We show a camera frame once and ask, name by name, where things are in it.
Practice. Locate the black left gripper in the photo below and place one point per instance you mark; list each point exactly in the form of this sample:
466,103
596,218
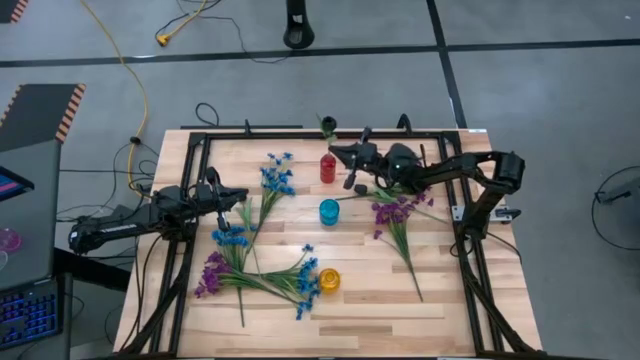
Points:
210,195

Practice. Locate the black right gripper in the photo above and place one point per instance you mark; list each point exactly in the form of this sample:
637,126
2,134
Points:
370,157

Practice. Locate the black artificial rose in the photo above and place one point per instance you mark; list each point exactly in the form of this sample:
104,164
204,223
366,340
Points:
360,189
328,123

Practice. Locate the blue artificial flower bunch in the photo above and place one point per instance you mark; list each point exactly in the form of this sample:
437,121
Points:
230,239
307,285
276,176

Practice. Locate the purple artificial flower bunch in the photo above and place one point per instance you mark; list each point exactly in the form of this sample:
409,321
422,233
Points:
392,214
422,199
212,275

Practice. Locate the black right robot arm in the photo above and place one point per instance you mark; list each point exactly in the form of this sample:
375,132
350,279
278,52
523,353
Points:
450,170

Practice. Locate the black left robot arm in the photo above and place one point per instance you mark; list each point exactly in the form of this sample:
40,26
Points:
120,227

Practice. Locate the red glass vase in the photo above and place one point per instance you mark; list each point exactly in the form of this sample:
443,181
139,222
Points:
328,170

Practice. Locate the blue glass vase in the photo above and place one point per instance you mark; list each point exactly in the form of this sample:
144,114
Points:
329,212

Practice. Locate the yellow glass vase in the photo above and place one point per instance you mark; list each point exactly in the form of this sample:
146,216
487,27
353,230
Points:
330,281

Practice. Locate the black flat strip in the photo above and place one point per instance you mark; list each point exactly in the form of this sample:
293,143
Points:
225,127

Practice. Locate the black stand base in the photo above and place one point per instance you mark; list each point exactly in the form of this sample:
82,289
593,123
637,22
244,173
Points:
298,32

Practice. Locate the black floor beam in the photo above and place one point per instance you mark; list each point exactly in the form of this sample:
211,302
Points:
90,270

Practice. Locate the grey laptop backlit keyboard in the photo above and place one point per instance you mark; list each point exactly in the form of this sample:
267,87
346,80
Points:
30,225

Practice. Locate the large black orange-striped mat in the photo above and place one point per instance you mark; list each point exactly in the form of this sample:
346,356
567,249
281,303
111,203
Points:
35,112

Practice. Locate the small black orange-striped mat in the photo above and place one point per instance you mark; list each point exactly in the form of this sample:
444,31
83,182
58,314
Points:
7,9

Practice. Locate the black aluminium table frame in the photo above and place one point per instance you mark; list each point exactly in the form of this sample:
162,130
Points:
240,135

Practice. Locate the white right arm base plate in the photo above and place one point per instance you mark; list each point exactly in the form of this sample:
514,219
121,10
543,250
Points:
456,214

